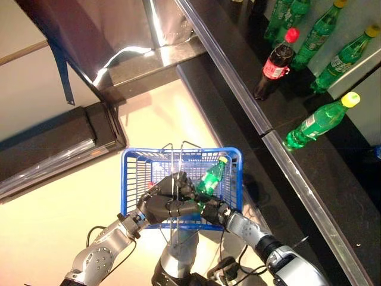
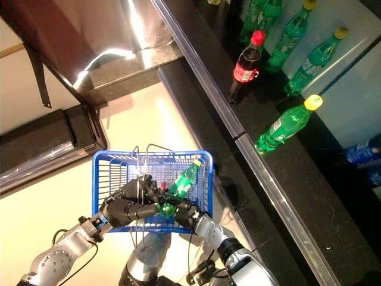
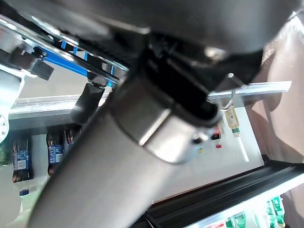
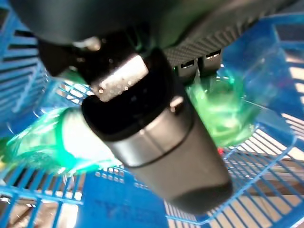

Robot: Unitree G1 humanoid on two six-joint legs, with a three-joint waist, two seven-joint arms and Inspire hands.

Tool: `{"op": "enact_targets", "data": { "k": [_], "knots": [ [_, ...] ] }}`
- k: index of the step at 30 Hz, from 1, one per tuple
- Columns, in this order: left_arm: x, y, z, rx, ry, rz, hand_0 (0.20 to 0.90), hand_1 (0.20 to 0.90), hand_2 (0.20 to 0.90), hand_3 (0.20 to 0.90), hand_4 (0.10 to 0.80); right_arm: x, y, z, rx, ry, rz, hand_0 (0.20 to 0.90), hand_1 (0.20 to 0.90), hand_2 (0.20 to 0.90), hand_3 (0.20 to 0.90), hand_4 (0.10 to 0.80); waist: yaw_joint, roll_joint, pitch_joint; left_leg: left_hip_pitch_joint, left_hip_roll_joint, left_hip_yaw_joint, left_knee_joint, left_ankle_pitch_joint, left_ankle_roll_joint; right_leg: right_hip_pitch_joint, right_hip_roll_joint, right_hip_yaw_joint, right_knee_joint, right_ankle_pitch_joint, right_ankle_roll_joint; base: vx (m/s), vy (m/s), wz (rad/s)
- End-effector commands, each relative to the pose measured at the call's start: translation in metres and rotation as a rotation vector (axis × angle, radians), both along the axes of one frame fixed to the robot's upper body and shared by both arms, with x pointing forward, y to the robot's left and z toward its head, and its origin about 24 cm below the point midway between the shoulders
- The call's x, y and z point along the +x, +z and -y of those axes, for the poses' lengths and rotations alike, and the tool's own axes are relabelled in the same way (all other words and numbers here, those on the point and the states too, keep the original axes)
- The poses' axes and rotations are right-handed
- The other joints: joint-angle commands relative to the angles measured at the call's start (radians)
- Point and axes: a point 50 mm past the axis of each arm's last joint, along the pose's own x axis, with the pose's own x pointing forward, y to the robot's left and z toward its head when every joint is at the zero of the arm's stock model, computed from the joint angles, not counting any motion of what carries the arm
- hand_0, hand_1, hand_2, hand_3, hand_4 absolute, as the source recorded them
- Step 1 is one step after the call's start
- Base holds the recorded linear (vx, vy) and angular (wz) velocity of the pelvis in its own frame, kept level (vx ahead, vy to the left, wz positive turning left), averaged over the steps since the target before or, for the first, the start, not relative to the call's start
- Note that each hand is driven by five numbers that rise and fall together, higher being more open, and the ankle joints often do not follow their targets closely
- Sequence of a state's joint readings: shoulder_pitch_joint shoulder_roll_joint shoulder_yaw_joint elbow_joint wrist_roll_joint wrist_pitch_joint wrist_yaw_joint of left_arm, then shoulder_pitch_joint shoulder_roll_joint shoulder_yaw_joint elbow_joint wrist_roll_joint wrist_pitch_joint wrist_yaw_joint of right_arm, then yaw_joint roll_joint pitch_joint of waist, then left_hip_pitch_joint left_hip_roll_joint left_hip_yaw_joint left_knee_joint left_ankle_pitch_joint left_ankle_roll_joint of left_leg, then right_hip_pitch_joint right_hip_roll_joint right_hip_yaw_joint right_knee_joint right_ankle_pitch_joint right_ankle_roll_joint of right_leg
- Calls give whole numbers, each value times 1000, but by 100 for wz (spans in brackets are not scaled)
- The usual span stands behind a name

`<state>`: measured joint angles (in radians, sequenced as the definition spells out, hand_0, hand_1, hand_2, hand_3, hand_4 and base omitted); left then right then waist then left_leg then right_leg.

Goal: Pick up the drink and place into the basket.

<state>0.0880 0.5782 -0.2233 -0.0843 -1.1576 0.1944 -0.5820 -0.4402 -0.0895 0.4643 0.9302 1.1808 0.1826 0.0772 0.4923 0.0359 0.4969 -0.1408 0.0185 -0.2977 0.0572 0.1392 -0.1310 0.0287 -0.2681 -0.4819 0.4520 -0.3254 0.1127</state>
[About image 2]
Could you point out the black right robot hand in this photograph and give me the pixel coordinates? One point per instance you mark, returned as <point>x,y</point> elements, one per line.
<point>190,216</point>

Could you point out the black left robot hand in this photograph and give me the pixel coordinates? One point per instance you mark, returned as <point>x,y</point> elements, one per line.
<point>131,208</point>

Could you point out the green Sprite bottle yellow cap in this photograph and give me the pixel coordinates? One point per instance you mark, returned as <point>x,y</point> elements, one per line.
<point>253,18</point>
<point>282,126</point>
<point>312,64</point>
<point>181,184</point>
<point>290,38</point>
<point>274,10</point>

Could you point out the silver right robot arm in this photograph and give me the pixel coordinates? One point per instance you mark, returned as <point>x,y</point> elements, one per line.
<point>238,262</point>

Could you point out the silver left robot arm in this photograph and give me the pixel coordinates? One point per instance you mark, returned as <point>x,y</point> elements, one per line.
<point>59,256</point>

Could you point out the black store shelf unit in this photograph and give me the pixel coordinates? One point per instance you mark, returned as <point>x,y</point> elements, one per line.
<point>297,193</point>

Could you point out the Coca-Cola bottle red cap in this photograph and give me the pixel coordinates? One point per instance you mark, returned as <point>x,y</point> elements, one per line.
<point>245,71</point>

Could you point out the dark brown metal cabinet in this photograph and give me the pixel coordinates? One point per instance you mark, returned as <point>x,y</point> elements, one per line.
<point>74,35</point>

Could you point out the clear plastic shelf price rail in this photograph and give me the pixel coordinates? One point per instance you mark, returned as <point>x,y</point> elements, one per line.
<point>202,71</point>
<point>35,169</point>
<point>282,202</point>

